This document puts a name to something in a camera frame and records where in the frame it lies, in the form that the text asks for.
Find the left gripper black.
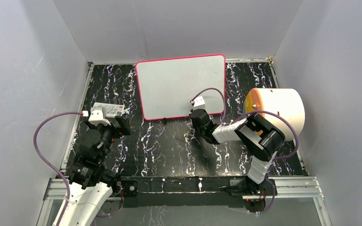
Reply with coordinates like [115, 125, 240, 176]
[86, 115, 130, 161]

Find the pink framed whiteboard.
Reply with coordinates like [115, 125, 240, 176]
[135, 54, 226, 121]

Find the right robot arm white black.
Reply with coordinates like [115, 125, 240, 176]
[189, 109, 288, 195]

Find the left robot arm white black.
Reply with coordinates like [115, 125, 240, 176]
[53, 116, 131, 226]

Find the white printed card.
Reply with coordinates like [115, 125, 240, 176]
[92, 102, 125, 118]

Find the white cylinder orange end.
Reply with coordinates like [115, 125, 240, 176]
[244, 88, 305, 135]

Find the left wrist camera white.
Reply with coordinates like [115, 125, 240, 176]
[88, 106, 111, 126]

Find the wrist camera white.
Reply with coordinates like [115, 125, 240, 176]
[191, 96, 206, 111]
[88, 106, 111, 126]

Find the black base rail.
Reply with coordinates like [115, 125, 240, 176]
[118, 176, 277, 209]

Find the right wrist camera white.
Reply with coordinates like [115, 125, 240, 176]
[191, 96, 206, 111]

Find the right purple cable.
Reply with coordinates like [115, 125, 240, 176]
[189, 88, 299, 216]

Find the aluminium frame rail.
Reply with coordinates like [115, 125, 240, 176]
[43, 177, 324, 201]

